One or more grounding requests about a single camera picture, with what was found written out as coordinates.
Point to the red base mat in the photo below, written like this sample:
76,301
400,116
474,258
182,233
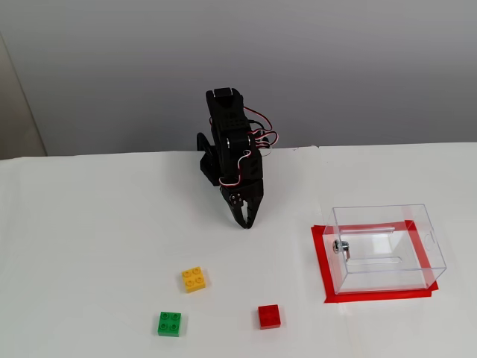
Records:
319,261

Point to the green lego brick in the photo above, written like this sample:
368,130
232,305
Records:
169,324

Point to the silver metal cam lock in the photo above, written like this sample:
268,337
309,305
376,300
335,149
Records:
341,246

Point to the transparent plastic box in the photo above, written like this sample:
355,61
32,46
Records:
384,268

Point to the yellow lego brick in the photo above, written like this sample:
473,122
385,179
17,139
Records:
194,279

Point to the black table clamp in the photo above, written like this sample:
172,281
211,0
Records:
201,143

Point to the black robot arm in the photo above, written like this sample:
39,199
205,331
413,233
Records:
229,119

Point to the red lego brick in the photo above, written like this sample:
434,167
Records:
270,317

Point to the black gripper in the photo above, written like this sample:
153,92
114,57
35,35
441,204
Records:
249,195

